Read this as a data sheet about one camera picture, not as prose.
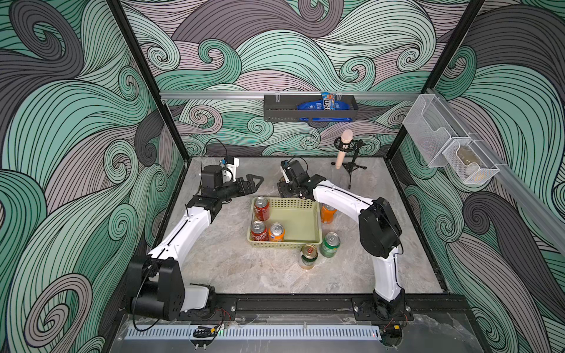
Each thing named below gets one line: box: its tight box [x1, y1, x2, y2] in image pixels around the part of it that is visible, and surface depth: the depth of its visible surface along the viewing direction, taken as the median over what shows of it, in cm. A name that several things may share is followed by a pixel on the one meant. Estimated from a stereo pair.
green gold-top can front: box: [300, 243, 319, 270], surface depth 77 cm
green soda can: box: [320, 231, 341, 259], surface depth 80 cm
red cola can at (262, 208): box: [253, 195, 270, 222], surface depth 91 cm
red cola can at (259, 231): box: [250, 219, 269, 242], surface depth 83 cm
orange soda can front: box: [267, 222, 286, 242], surface depth 83 cm
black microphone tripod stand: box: [331, 136, 368, 190], surface depth 98 cm
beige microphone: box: [335, 129, 354, 170], surface depth 95 cm
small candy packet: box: [321, 91, 337, 112], surface depth 92 cm
